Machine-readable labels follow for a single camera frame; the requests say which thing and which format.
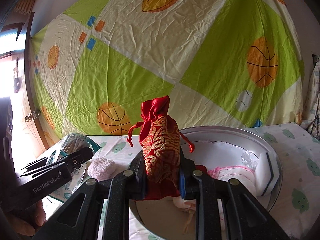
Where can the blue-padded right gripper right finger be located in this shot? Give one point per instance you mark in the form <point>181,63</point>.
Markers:
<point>225,209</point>

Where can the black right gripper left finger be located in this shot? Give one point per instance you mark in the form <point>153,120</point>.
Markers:
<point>79,217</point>

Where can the pink edged white knit cloth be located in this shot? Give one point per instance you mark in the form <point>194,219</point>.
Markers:
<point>243,174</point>

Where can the printed diaper pack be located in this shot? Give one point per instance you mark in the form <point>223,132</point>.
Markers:
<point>76,150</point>

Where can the white sponge block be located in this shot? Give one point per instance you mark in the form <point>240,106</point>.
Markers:
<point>266,174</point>

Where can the fluffy pink sock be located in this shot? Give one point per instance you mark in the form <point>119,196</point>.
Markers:
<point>101,169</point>

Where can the round metal cookie tin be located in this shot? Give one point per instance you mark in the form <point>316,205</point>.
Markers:
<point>215,146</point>

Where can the red gold drawstring pouch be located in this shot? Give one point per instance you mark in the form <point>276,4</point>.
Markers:
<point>160,141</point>

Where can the brown wooden door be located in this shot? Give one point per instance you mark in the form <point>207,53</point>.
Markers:
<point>28,134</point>

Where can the cloud print table cloth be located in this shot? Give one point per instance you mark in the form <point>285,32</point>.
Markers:
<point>297,207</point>

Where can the brass door knob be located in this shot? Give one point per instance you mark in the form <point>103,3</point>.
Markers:
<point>32,116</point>

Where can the clear plastic wrapper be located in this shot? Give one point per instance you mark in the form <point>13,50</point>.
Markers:
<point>249,160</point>

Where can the door hanging ornament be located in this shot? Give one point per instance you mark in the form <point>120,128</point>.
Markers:
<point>17,78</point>

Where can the plaid cloth cover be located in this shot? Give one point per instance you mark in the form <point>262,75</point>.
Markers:
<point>310,120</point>

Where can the green cream sports bedsheet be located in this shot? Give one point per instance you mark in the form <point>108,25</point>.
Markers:
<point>221,62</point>

